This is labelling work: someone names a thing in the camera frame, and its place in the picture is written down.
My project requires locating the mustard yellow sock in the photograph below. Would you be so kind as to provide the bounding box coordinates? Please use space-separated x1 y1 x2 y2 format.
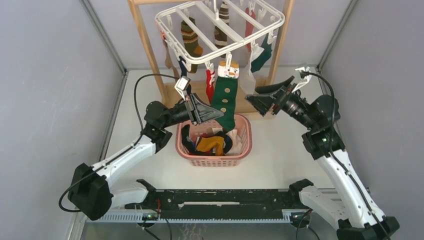
195 136 225 156

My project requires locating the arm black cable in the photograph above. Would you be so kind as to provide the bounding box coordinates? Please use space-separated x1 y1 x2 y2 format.
58 73 180 214
299 71 393 240

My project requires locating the white sock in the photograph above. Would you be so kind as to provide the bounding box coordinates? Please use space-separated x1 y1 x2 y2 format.
238 46 264 95
226 129 243 156

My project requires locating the dark green reindeer sock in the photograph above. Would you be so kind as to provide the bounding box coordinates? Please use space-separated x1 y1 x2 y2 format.
250 33 273 73

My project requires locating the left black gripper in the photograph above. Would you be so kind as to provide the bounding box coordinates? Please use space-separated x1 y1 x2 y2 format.
161 93 224 129

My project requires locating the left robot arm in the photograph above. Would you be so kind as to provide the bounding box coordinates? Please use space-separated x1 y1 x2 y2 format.
65 93 224 221

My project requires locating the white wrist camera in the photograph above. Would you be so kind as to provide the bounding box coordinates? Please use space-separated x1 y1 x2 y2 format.
292 65 312 93
174 76 191 101

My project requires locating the black patterned sock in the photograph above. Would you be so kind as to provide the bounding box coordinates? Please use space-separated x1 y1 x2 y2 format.
181 124 232 156

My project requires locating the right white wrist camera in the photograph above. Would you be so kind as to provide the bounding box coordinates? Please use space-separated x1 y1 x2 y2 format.
292 65 312 93

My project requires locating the white sock front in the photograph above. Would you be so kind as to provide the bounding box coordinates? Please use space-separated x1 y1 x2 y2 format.
226 129 243 156

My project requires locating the green dotted sock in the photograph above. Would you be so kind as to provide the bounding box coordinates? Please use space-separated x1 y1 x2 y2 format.
210 60 240 132

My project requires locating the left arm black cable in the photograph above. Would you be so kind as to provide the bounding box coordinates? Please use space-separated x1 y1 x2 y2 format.
58 73 180 214

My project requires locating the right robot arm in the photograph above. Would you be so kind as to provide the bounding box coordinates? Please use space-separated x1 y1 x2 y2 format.
245 71 400 240

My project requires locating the white plastic clip hanger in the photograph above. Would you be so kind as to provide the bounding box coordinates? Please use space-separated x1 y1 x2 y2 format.
155 0 285 71

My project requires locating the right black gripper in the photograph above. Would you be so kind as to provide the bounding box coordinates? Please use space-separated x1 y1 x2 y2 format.
245 75 317 131

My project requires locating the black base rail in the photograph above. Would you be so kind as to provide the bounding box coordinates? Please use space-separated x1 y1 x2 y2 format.
125 189 309 220

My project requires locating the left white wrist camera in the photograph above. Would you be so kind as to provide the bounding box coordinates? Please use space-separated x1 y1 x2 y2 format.
174 76 191 101

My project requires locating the tan ribbed sock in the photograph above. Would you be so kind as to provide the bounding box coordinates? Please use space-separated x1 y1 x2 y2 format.
162 38 180 79

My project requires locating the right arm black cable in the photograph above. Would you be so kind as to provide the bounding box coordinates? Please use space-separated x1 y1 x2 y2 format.
299 71 393 240

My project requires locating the navy lettered sock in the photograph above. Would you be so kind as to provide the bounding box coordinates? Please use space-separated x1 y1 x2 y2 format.
178 56 188 77

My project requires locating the wooden hanger rack frame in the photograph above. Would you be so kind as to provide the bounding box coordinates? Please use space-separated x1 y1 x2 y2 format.
126 0 296 122

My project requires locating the olive striped sock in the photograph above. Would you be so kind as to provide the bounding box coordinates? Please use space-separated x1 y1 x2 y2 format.
180 20 203 58

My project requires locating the pink plastic laundry basket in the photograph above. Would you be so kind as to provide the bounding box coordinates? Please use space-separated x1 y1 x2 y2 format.
175 114 252 167

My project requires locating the red fuzzy sock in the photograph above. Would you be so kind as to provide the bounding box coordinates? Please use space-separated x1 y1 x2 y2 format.
205 69 215 103

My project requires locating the brown striped sock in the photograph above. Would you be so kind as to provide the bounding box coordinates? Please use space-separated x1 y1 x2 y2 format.
214 2 230 49

